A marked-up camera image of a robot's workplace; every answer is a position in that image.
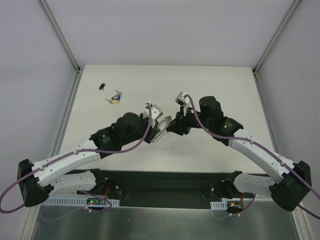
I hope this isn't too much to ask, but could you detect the metal disc with keyrings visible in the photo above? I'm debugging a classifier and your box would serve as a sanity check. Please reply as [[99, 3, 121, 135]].
[[150, 115, 172, 143]]

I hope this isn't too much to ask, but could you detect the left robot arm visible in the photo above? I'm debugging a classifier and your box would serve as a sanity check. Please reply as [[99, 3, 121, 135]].
[[17, 108, 163, 207]]

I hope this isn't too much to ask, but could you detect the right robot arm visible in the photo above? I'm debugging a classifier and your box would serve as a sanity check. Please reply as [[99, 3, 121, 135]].
[[166, 92, 312, 212]]

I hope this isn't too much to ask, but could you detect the yellow tag key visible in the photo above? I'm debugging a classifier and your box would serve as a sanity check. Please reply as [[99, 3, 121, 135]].
[[105, 99, 120, 104]]

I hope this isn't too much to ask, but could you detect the blue tag key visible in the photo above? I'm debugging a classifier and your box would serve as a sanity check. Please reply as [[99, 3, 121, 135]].
[[111, 90, 123, 102]]

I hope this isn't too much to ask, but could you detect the black key fob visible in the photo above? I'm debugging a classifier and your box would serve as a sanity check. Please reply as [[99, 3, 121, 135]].
[[98, 83, 106, 91]]

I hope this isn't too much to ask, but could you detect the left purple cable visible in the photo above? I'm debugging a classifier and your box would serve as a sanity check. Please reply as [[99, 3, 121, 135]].
[[0, 102, 153, 215]]

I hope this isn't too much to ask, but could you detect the purple cable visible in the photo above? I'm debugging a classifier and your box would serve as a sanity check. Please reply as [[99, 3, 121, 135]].
[[0, 102, 153, 215], [183, 93, 320, 218]]

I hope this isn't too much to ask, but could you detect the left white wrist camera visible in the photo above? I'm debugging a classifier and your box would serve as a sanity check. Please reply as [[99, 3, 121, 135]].
[[142, 101, 163, 121]]

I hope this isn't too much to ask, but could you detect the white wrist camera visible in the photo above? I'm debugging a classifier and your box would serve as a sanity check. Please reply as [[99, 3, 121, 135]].
[[175, 91, 191, 116], [142, 101, 163, 121]]

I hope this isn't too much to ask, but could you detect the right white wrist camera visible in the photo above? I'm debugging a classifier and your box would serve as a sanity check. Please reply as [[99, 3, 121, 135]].
[[175, 91, 191, 116]]

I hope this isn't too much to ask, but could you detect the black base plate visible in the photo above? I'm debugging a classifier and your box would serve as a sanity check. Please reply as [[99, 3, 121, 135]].
[[90, 170, 240, 210]]

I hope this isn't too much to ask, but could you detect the right white cable duct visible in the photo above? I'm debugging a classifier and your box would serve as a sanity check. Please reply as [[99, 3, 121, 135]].
[[210, 200, 228, 211]]

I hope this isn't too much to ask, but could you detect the white cable duct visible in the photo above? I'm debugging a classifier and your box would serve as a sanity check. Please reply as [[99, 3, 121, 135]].
[[42, 196, 120, 208], [210, 200, 228, 211]]

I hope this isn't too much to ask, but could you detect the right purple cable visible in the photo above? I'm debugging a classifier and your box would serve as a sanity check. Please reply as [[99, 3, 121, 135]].
[[183, 93, 320, 218]]

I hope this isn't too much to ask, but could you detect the left white cable duct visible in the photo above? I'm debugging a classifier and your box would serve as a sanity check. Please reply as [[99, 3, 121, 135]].
[[42, 196, 120, 208]]

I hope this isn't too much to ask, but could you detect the left aluminium frame post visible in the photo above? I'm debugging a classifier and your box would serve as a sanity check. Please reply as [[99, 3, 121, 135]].
[[38, 0, 83, 74]]

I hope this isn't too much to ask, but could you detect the aluminium frame post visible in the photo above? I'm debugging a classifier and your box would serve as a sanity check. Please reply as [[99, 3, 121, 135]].
[[38, 0, 83, 74], [251, 0, 302, 75]]

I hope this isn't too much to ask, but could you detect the right aluminium frame post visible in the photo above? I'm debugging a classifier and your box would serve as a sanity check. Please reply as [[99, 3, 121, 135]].
[[251, 0, 302, 75]]

